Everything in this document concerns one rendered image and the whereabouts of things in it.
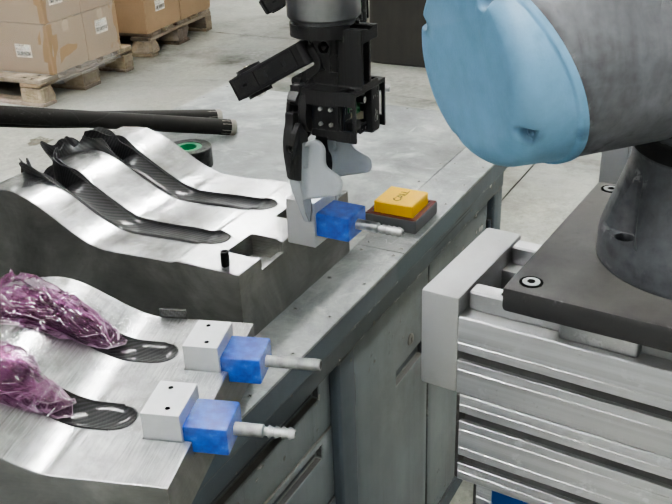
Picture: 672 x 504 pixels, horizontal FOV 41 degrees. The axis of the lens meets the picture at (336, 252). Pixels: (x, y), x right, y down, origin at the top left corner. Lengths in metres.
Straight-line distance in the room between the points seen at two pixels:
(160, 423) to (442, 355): 0.25
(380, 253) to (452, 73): 0.69
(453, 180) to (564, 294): 0.83
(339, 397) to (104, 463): 0.52
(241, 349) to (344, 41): 0.32
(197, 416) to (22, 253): 0.47
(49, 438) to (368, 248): 0.56
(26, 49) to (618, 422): 4.51
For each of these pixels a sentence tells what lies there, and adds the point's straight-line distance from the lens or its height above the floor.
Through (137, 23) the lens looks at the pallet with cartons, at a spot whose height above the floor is 0.21.
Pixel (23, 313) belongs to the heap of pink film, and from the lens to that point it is 0.94.
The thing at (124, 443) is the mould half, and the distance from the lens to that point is 0.81.
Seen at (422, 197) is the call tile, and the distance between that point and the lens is 1.29.
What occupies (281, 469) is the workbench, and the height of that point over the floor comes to 0.59.
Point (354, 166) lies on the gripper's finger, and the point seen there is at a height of 0.98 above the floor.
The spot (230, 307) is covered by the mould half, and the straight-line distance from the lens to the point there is 1.01.
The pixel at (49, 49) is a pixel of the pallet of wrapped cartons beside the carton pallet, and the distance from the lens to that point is 4.93.
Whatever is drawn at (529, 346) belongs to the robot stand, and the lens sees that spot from 0.71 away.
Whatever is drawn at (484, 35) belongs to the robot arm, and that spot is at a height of 1.23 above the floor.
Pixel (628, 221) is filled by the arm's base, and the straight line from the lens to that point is 0.67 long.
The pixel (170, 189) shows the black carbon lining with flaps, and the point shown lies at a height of 0.89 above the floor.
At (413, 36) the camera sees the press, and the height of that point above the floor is 0.17.
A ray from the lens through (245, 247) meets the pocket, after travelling 1.07.
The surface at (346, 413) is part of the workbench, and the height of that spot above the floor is 0.58.
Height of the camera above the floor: 1.34
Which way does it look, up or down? 26 degrees down
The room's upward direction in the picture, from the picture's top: 2 degrees counter-clockwise
